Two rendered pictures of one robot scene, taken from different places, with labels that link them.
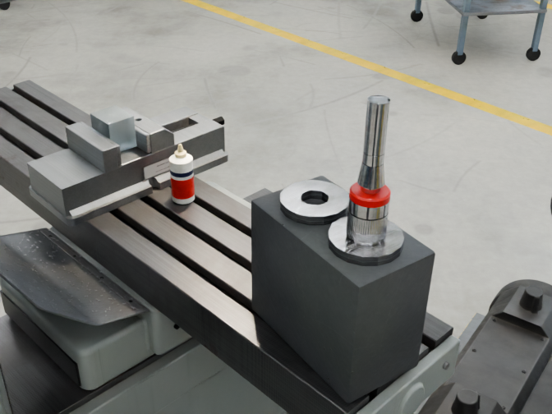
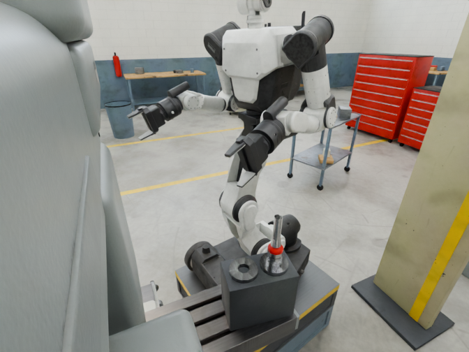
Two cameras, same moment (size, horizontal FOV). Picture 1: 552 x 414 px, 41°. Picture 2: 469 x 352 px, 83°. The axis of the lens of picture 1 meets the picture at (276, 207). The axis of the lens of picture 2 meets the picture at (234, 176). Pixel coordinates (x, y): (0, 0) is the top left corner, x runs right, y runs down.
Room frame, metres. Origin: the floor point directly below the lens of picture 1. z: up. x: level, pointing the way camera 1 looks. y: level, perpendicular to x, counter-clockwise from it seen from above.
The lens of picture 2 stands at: (0.63, 0.50, 1.74)
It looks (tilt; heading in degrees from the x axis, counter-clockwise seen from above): 28 degrees down; 290
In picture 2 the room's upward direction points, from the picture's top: straight up
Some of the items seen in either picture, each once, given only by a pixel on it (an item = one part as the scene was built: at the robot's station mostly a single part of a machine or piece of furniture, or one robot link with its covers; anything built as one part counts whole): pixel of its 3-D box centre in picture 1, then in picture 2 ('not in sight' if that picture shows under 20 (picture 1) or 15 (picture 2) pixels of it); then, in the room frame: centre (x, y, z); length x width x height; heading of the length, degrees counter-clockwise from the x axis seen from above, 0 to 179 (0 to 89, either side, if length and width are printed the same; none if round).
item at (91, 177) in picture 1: (131, 149); not in sight; (1.19, 0.27, 0.97); 0.35 x 0.15 x 0.11; 133
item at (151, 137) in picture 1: (140, 128); not in sight; (1.21, 0.25, 1.00); 0.12 x 0.06 x 0.04; 43
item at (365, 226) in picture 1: (367, 216); (274, 255); (0.72, -0.11, 1.14); 0.05 x 0.05 x 0.05
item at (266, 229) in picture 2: not in sight; (261, 240); (0.89, -0.66, 0.68); 0.21 x 0.20 x 0.13; 56
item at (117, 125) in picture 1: (113, 130); not in sight; (1.17, 0.29, 1.02); 0.06 x 0.05 x 0.06; 43
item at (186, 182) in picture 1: (181, 172); not in sight; (1.11, 0.16, 0.97); 0.04 x 0.04 x 0.11
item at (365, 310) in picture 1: (335, 278); (257, 287); (0.76, -0.08, 1.01); 0.22 x 0.12 x 0.20; 35
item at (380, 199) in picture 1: (370, 193); (275, 248); (0.72, -0.11, 1.17); 0.05 x 0.05 x 0.01
